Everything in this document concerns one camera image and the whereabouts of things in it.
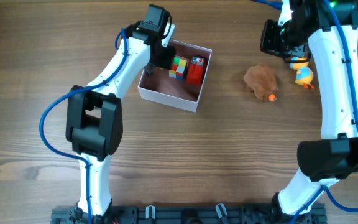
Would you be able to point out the multicoloured puzzle cube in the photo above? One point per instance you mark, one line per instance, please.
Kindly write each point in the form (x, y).
(178, 68)

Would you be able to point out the yellow duck toy blue hat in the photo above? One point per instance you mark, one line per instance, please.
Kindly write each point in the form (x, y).
(304, 74)

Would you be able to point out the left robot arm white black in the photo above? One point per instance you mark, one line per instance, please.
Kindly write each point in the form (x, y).
(94, 114)

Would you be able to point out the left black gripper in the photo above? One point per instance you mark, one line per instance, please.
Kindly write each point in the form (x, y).
(167, 61)

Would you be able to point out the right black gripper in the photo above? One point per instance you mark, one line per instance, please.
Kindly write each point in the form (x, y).
(266, 46)

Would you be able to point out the brown plush toy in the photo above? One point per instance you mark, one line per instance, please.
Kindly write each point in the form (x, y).
(260, 79)

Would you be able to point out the red toy fire truck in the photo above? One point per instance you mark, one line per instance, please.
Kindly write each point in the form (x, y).
(196, 71)

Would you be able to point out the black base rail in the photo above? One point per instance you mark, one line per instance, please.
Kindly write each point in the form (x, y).
(248, 213)

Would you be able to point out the white box with pink interior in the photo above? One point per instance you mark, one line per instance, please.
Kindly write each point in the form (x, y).
(156, 85)

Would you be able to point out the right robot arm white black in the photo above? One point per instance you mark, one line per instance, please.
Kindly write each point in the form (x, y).
(326, 32)

